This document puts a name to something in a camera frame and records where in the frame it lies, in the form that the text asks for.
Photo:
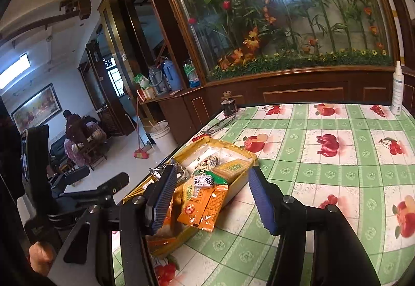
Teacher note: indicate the ceiling light panel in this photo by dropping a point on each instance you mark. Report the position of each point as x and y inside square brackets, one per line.
[14, 71]

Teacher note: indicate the white plastic bucket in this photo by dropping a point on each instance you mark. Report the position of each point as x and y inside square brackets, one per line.
[163, 138]

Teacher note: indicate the green-labelled cracker packet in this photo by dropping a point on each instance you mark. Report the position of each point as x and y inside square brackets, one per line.
[231, 169]

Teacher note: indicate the yellow biscuit packet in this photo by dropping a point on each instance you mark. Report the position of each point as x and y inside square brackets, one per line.
[175, 205]

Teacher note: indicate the black and white patterned packet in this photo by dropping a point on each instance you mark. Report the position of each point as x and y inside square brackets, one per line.
[202, 181]

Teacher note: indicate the artificial flower display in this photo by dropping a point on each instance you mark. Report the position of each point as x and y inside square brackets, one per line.
[275, 13]

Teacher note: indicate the green and white packet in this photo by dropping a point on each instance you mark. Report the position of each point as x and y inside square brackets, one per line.
[141, 81]

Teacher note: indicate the grey thermos flask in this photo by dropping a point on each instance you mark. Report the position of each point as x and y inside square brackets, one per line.
[156, 79]

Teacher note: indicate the green fruit-print tablecloth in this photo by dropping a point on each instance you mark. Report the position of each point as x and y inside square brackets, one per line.
[324, 175]

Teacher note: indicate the wooden display cabinet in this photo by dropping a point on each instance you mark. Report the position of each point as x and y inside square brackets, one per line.
[291, 91]

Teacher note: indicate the metal tongs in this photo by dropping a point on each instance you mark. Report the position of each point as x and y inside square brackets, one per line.
[217, 125]

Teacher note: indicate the dark sofa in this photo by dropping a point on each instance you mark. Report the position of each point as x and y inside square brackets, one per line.
[60, 147]

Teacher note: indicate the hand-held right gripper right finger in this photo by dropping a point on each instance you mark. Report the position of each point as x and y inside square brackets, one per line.
[261, 201]

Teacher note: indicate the orange-rimmed cracker packet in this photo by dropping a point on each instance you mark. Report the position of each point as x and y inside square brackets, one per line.
[162, 242]

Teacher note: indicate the yellow cardboard box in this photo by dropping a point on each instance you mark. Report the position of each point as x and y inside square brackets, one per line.
[191, 156]

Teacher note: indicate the dark glass jar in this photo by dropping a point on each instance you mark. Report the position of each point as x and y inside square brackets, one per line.
[228, 105]

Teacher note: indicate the wooden chair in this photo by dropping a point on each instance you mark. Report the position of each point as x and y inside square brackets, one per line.
[87, 145]

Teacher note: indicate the orange packet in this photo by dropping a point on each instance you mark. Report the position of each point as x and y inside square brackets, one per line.
[191, 205]
[214, 208]

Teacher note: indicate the person's left hand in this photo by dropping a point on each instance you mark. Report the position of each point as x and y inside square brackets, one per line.
[40, 256]

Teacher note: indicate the clear foil packet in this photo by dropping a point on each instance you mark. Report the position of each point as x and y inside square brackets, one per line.
[155, 172]

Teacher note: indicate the blue thermos flask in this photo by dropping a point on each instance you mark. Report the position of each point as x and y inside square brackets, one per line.
[171, 74]

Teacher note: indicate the white spray bottle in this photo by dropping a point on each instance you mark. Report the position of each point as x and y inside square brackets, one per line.
[397, 91]

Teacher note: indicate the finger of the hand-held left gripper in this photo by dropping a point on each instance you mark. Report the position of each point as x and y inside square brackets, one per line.
[97, 188]
[69, 177]

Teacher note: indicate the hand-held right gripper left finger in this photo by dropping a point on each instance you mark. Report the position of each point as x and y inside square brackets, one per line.
[163, 198]

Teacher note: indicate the framed wall painting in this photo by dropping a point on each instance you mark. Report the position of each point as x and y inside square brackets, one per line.
[37, 110]

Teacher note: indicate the red broom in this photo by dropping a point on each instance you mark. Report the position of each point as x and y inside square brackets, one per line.
[141, 153]

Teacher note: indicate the lattice window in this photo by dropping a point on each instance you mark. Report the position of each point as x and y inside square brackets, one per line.
[115, 78]

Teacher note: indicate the red and white carton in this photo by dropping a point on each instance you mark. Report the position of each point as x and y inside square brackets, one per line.
[147, 93]

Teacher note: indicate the gold-framed wooden doorway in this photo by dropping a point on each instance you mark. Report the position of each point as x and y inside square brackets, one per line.
[112, 46]

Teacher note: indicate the pale printed packet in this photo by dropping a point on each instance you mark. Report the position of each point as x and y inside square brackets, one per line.
[207, 163]

